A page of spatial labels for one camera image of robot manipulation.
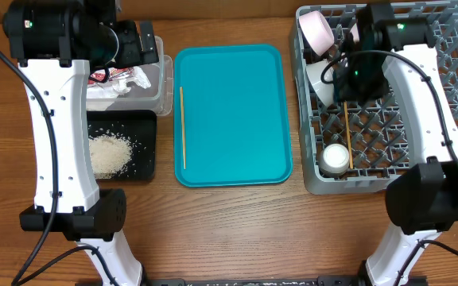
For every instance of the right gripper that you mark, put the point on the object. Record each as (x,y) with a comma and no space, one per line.
(343,89)

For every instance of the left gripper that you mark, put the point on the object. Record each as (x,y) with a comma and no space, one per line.
(134,56)

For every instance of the large white plate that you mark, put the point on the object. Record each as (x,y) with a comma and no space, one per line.
(355,33)

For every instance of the grey bowl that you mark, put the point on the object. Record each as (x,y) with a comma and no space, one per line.
(324,91)

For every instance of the small white bowl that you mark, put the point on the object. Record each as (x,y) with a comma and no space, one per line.
(317,32)

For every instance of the white paper cup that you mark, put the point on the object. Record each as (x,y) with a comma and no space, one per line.
(334,160)

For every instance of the white rice pile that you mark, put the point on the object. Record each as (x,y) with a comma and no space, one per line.
(113,154)

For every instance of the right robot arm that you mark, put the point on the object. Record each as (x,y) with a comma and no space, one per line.
(398,55)

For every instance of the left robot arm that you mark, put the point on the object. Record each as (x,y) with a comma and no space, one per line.
(55,47)

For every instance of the grey dishwasher rack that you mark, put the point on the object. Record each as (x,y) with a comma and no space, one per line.
(378,138)

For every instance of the clear plastic bin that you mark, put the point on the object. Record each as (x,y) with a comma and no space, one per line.
(159,97)

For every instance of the black plastic tray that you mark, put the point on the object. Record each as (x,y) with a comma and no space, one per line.
(140,125)

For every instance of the teal serving tray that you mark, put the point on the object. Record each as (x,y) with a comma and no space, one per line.
(235,114)

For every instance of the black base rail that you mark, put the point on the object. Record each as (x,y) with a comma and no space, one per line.
(321,280)

